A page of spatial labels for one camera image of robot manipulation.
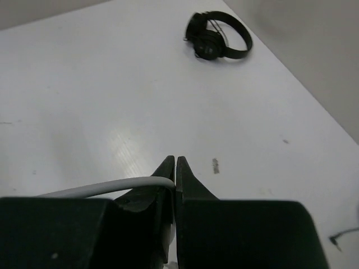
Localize black headphones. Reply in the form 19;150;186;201
184;11;253;61
328;206;359;252

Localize black headphones left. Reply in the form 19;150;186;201
328;206;359;252

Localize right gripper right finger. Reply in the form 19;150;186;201
176;156;329;268

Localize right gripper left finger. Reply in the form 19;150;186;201
0;155;175;269

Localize black headphones right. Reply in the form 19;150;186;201
184;11;253;61

